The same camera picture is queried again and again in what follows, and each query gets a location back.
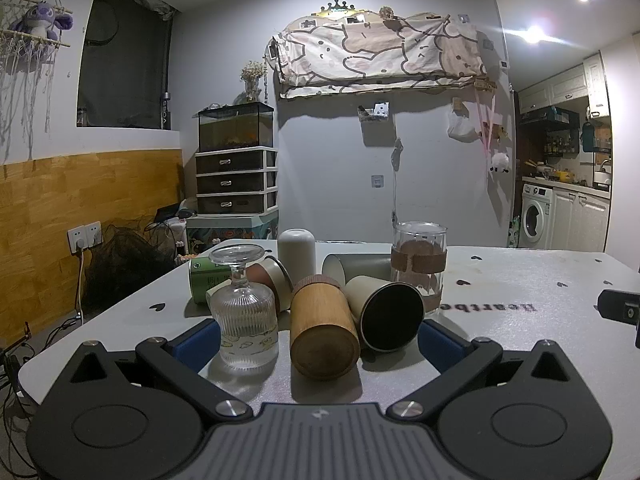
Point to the gold crown ornament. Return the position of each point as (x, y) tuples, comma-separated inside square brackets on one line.
[(337, 7)]

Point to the brown and cream cup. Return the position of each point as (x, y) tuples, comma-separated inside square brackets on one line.
[(272, 280)]

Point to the white kitchen cabinet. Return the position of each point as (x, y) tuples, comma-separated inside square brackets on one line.
[(580, 222), (560, 87)]

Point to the white plastic bag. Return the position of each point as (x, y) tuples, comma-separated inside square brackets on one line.
[(462, 127)]

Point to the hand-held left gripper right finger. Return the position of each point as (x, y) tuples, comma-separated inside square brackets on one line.
[(441, 346)]

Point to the white upper kitchen cabinet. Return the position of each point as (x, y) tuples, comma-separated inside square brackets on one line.
[(560, 87)]

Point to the glass fish tank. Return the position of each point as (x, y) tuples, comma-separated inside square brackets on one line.
[(235, 127)]

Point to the small white plush toy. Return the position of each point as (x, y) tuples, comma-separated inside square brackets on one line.
[(499, 164)]

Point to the white matte cup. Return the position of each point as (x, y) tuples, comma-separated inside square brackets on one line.
[(297, 255)]

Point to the black laptop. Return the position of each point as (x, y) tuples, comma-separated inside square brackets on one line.
[(167, 214)]

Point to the white wall switch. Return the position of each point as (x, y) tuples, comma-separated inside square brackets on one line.
[(377, 181)]

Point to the metal wall bracket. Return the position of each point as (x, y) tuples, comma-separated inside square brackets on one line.
[(377, 110)]

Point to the white printed table cover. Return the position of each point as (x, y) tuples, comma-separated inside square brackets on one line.
[(525, 310)]

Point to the painted teal cabinet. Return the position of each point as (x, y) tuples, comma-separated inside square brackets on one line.
[(225, 230)]

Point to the beige cup with black inside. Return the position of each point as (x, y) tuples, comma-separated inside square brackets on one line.
[(390, 315)]

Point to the glass cup with cork sleeve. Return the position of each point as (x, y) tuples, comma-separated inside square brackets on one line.
[(419, 260)]

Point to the white lower kitchen cabinet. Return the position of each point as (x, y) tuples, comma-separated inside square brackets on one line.
[(580, 222)]

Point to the black mesh net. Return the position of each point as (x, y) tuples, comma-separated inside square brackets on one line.
[(125, 270)]

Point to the white macrame wall hanging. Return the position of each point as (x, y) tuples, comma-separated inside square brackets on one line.
[(15, 70)]

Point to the teal hanging bag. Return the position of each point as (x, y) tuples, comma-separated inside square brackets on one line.
[(588, 136)]

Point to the dark window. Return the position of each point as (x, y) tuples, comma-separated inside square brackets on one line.
[(125, 60)]

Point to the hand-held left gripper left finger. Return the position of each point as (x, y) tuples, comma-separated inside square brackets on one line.
[(194, 346)]

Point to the wooden cup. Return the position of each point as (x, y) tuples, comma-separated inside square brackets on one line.
[(322, 330)]

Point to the vase of dried flowers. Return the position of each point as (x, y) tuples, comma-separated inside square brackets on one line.
[(252, 77)]

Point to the ribbed glass goblet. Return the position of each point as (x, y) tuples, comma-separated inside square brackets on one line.
[(245, 315)]

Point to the white drawer unit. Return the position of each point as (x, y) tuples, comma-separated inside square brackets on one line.
[(235, 180)]

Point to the white wall socket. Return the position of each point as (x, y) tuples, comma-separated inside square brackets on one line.
[(84, 236)]

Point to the black kitchen shelf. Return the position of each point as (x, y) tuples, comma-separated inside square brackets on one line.
[(550, 116)]

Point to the grey metal cup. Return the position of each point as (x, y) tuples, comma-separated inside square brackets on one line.
[(357, 266)]

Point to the purple plush toy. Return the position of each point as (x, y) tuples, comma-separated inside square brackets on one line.
[(42, 20)]

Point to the green printed cup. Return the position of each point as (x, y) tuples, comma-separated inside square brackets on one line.
[(206, 275)]

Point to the grey hanging cloth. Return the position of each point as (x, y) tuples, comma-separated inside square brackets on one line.
[(397, 154)]

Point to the cartoon printed blanket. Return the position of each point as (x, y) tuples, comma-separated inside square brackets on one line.
[(380, 52)]

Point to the white washing machine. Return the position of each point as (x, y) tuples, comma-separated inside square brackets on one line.
[(536, 217)]

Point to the yellow pot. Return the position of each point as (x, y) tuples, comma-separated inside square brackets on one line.
[(564, 176)]

